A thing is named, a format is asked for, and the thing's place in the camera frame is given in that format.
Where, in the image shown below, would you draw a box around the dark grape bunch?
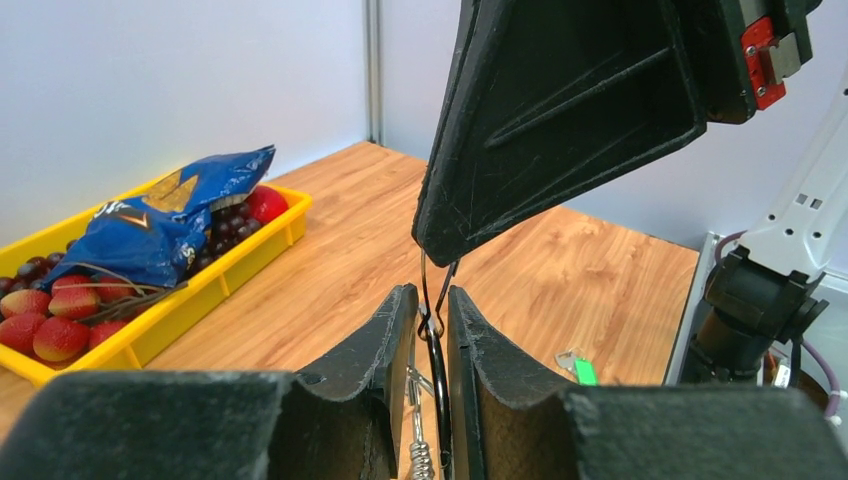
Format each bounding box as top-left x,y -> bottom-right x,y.
1,202 -> 265,297

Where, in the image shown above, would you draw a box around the yellow plastic bin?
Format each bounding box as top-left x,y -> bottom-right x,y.
1,186 -> 313,388

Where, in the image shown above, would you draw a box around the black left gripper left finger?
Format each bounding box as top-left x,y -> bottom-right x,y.
1,284 -> 418,479

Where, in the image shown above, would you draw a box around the blue snack bag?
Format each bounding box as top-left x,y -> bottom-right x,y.
44,145 -> 276,288

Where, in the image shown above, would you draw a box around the large metal keyring with keys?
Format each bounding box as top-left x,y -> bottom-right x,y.
406,252 -> 458,479

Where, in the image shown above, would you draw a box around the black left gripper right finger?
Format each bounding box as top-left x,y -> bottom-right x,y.
448,287 -> 847,479

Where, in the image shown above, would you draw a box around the red strawberries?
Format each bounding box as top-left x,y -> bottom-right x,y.
1,275 -> 142,368

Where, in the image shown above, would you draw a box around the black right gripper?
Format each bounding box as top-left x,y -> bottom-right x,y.
675,0 -> 821,124

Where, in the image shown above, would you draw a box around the red tomato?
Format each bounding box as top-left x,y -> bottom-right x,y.
246,185 -> 289,225

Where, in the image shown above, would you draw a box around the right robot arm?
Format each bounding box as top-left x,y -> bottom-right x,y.
412,1 -> 847,382

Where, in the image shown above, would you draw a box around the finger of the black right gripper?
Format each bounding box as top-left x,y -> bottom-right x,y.
412,0 -> 706,267

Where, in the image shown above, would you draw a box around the green tagged key bunch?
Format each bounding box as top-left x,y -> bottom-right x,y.
554,350 -> 599,386

